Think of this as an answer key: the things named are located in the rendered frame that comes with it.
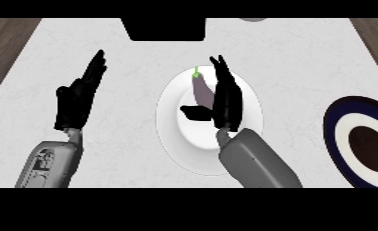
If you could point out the black appliance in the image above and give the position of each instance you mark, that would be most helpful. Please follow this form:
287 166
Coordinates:
164 30

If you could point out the dark blue and white plate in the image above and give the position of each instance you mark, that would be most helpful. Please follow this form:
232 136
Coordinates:
356 141

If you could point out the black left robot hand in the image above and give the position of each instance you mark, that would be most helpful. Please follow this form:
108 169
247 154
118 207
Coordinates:
74 105

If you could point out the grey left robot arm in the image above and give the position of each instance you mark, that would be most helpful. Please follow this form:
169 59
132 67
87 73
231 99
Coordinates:
52 161

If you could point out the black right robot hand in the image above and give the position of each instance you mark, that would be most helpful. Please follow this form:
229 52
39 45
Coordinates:
228 105

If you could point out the white oval plate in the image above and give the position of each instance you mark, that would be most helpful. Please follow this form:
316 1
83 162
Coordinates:
197 141

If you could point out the grey round object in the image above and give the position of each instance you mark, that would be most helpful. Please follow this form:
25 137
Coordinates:
253 19

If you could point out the purple eggplant with green stem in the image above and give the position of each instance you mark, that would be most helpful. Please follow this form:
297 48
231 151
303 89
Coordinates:
201 91

